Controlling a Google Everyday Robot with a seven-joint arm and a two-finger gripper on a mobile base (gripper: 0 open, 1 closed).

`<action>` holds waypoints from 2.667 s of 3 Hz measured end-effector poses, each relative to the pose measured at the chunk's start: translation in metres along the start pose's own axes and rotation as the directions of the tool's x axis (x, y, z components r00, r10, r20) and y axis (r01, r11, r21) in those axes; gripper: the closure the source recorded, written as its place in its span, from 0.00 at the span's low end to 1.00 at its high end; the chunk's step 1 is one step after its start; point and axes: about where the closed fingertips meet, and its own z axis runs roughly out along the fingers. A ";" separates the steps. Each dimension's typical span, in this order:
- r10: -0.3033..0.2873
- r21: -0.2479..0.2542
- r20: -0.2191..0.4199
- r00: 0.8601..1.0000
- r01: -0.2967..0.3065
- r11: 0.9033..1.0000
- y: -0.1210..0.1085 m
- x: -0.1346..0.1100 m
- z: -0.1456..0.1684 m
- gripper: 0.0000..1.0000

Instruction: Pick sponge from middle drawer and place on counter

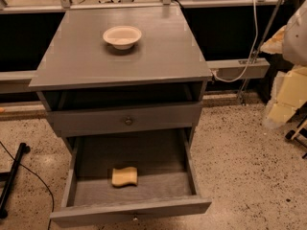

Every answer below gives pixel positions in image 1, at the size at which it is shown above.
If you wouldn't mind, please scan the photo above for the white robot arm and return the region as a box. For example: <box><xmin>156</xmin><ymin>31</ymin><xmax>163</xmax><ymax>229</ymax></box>
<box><xmin>260</xmin><ymin>0</ymin><xmax>307</xmax><ymax>128</ymax></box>

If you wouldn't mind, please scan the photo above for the closed grey upper drawer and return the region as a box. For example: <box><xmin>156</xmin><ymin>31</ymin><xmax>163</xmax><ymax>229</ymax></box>
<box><xmin>49</xmin><ymin>102</ymin><xmax>201</xmax><ymax>137</ymax></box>

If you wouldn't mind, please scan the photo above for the grey wooden drawer cabinet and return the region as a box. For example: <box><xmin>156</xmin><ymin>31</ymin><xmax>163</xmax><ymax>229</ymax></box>
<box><xmin>28</xmin><ymin>6</ymin><xmax>213</xmax><ymax>151</ymax></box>

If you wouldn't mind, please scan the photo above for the open grey lower drawer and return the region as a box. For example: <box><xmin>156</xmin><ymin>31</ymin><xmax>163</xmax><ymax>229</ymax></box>
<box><xmin>50</xmin><ymin>128</ymin><xmax>211</xmax><ymax>228</ymax></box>

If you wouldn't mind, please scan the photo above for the white paper bowl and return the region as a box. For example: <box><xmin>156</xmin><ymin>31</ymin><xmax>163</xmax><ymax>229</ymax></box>
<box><xmin>103</xmin><ymin>26</ymin><xmax>142</xmax><ymax>50</ymax></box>

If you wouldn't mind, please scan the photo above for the black stand leg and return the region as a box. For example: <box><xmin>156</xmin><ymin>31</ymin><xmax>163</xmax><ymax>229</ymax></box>
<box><xmin>0</xmin><ymin>143</ymin><xmax>30</xmax><ymax>219</ymax></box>

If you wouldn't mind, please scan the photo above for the diagonal metal rod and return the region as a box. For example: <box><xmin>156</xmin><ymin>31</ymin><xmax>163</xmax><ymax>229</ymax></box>
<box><xmin>237</xmin><ymin>0</ymin><xmax>284</xmax><ymax>106</ymax></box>

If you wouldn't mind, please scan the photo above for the white cable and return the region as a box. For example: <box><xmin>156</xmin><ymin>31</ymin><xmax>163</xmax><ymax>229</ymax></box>
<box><xmin>211</xmin><ymin>0</ymin><xmax>259</xmax><ymax>83</ymax></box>

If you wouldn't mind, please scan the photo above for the black floor cable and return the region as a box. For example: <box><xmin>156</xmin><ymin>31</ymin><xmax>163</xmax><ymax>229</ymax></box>
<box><xmin>0</xmin><ymin>141</ymin><xmax>56</xmax><ymax>230</ymax></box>

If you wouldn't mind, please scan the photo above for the grey metal rail beam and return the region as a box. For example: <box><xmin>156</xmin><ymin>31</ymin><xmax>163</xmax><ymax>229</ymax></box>
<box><xmin>0</xmin><ymin>57</ymin><xmax>270</xmax><ymax>94</ymax></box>

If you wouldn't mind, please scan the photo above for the black wheeled cart frame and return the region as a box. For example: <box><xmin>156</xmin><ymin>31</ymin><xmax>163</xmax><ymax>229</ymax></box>
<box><xmin>285</xmin><ymin>116</ymin><xmax>307</xmax><ymax>148</ymax></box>

